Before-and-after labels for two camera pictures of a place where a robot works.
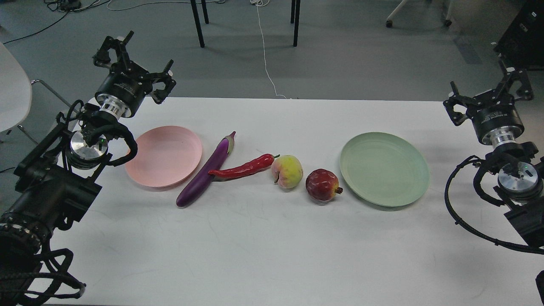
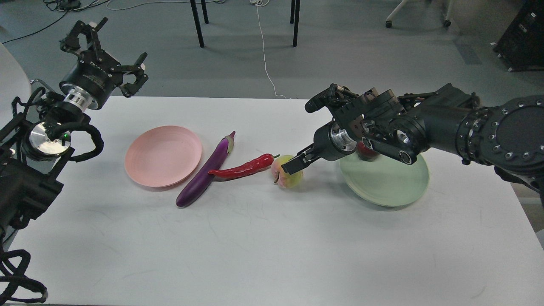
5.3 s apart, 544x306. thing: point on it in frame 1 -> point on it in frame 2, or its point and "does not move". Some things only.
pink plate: (166, 156) does not move
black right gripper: (497, 121) -> (331, 142)
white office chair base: (448, 22) does not move
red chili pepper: (256, 165) does not move
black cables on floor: (69, 6) does not move
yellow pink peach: (287, 171) does not move
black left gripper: (123, 89) -> (88, 80)
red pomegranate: (322, 185) -> (365, 154)
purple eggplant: (202, 178) does not move
